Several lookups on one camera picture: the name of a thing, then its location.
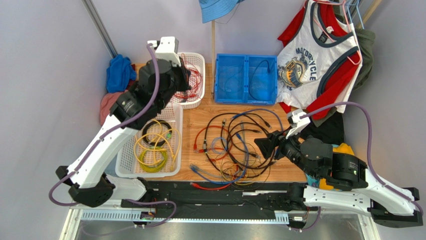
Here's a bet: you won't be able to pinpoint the thin yellow wire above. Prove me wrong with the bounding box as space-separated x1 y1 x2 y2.
219 163 264 187

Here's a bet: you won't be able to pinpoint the yellow ethernet cable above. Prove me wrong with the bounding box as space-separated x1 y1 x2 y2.
133 119 183 173

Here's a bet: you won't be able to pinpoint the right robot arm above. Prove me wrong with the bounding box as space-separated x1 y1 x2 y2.
254 130 424 228

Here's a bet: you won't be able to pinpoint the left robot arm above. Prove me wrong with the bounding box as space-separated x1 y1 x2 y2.
48 56 190 208

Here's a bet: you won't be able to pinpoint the white perforated basket far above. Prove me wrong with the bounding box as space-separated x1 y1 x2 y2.
170 52 206 109

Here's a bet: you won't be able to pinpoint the white perforated basket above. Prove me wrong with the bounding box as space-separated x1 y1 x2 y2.
115 104 183 179
170 52 206 109

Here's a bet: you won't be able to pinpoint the teal cloth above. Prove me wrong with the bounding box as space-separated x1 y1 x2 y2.
306 175 320 188

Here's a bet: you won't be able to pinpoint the black garment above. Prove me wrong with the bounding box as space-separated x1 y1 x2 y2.
300 112 345 146

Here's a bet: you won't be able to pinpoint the yellow shirt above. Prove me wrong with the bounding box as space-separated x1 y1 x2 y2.
319 143 355 191

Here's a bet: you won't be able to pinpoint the blue cloth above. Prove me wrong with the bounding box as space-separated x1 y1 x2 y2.
106 54 137 93

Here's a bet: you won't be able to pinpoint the blue plastic crate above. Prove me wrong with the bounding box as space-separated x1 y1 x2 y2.
214 53 278 106

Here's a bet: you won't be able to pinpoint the wooden pole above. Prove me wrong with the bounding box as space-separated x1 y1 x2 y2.
211 20 216 71

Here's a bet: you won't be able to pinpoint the white perforated basket near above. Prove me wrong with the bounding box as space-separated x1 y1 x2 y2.
115 104 183 179

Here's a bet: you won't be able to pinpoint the pink cloth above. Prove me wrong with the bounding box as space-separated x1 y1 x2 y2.
99 90 127 126

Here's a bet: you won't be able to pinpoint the blue bucket hat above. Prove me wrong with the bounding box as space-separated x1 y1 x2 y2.
198 0 244 24

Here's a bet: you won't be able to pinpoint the white motorcycle tank top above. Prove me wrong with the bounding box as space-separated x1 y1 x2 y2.
275 0 364 114

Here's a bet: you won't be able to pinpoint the red shirt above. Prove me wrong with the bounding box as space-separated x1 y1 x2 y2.
277 3 364 121

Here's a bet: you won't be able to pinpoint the olive green garment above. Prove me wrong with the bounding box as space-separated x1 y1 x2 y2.
332 0 377 91

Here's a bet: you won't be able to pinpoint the red wires in far basket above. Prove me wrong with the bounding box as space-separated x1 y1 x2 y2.
173 53 204 101

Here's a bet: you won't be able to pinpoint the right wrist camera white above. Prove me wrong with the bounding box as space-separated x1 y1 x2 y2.
285 109 311 139

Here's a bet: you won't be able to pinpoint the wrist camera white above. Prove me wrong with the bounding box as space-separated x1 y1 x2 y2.
285 109 311 139
147 36 182 67

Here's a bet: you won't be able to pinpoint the thick black cable loop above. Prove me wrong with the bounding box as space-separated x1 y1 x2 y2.
204 112 276 181

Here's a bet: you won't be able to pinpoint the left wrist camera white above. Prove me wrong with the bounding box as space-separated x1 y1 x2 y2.
147 36 182 67

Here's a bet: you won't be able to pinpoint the black wire coil near basket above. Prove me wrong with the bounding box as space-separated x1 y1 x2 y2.
141 119 173 147

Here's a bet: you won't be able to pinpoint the long red ethernet cable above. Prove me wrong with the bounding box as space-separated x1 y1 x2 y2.
189 125 239 192

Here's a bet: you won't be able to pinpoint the black cable in crate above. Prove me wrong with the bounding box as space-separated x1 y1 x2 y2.
248 59 271 102

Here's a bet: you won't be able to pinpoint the grey ethernet cable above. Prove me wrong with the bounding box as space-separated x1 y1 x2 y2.
190 123 251 181

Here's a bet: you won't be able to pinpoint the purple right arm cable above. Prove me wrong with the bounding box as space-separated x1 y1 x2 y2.
288 101 424 233

